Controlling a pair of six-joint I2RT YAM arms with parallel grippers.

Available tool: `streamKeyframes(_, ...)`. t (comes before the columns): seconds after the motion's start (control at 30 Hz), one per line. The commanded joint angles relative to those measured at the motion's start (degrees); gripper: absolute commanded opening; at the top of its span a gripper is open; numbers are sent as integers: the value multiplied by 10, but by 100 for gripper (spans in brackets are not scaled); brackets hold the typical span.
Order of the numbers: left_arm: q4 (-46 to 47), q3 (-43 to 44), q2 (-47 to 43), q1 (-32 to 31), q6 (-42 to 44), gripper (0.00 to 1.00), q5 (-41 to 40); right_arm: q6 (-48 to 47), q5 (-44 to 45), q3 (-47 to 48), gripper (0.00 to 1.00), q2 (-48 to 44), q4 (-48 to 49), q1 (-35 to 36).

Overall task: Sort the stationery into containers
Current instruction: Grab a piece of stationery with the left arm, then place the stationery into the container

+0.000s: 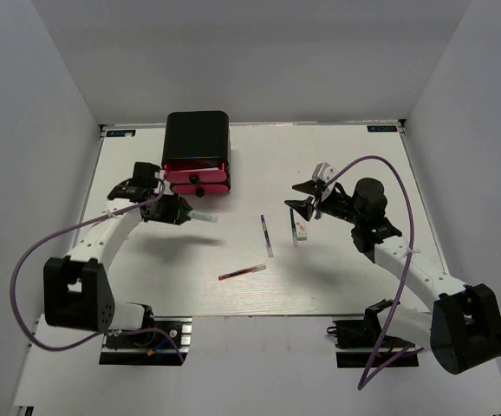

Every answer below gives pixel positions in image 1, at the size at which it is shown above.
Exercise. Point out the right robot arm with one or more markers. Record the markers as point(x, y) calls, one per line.
point(462, 323)

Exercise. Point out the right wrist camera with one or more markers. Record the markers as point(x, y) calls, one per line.
point(323, 172)

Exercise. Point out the pink top drawer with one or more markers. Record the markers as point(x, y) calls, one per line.
point(194, 171)

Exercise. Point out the white staples box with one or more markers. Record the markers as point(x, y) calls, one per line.
point(301, 231)

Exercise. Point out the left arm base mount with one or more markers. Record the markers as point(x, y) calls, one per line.
point(150, 349)

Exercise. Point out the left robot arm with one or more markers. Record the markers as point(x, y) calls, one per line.
point(77, 293)

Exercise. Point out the red pen refill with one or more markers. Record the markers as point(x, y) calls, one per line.
point(241, 272)

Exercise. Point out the green highlighter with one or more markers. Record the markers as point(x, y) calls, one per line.
point(204, 217)

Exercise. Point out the green pen refill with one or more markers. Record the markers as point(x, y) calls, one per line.
point(293, 228)

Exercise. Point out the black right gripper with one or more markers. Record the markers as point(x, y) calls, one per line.
point(305, 207)

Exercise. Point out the purple pen refill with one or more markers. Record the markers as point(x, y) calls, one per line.
point(266, 237)

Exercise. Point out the black drawer cabinet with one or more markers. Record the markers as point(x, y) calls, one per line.
point(198, 135)

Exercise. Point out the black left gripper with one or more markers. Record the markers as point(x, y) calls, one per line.
point(173, 217)

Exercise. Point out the pink drawer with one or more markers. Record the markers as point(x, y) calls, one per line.
point(200, 190)
point(194, 171)

